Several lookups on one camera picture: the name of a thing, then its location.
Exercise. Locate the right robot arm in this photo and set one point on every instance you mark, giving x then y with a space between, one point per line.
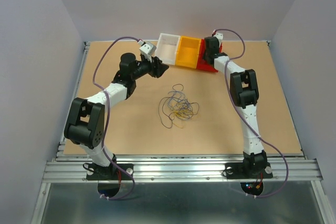
243 92

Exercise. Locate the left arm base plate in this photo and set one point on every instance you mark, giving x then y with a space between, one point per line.
96 172

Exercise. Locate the red plastic bin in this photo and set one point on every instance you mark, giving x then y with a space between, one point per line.
207 68

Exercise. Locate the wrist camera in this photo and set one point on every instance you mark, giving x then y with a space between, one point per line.
147 49
219 35

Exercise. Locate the white plastic bin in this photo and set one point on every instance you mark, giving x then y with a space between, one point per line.
166 48

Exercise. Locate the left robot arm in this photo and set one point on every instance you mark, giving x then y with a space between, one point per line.
86 122

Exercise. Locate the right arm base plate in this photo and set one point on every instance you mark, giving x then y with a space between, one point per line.
240 171

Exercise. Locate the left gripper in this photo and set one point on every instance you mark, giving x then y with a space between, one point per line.
159 68

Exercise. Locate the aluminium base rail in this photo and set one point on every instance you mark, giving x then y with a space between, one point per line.
175 169

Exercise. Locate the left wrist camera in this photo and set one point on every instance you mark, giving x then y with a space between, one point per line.
147 49

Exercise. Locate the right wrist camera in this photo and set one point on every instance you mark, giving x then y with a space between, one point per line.
219 35

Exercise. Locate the yellow plastic bin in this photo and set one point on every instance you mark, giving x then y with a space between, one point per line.
188 52

